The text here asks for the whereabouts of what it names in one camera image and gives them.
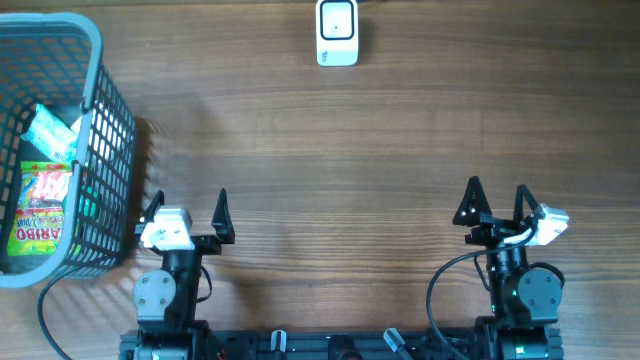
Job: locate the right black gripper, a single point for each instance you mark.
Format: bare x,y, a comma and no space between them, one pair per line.
494,229

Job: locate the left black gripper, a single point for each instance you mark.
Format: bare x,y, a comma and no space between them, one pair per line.
211,245

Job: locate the light blue tissue pack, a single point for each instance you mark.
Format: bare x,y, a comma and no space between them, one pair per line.
48,142

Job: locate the Haribo gummy candy bag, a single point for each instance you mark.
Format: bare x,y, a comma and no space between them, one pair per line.
39,217

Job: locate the green lid white jar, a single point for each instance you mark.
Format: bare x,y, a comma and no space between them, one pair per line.
90,203

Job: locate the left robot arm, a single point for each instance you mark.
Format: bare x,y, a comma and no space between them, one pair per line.
166,298

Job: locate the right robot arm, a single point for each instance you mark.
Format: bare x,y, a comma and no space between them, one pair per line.
524,296

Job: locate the grey plastic shopping basket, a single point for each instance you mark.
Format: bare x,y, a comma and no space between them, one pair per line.
56,60

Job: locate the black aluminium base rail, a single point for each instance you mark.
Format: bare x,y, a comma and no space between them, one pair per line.
250,345

